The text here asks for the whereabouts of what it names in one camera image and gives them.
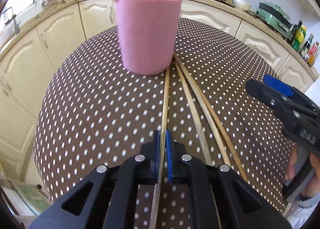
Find wooden chopstick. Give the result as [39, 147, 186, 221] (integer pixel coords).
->
[149, 67, 170, 229]
[173, 54, 248, 182]
[174, 61, 212, 165]
[175, 58, 231, 166]

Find chrome kitchen faucet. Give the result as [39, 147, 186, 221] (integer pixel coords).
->
[1, 7, 20, 34]

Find person's right hand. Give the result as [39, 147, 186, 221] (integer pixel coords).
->
[284, 143, 320, 201]

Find condiment bottles group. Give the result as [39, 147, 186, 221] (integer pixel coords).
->
[288, 21, 319, 67]

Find green electric cooker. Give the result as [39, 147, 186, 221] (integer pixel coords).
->
[256, 2, 292, 39]

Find white bowl on counter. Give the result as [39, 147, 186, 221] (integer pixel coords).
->
[232, 0, 252, 11]

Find brown polka dot tablecloth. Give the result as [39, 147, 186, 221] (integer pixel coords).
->
[34, 18, 289, 228]

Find pink utensil holder cup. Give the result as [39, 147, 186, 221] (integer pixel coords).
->
[114, 0, 182, 75]

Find cream lower cabinets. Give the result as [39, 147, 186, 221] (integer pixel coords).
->
[1, 0, 319, 180]

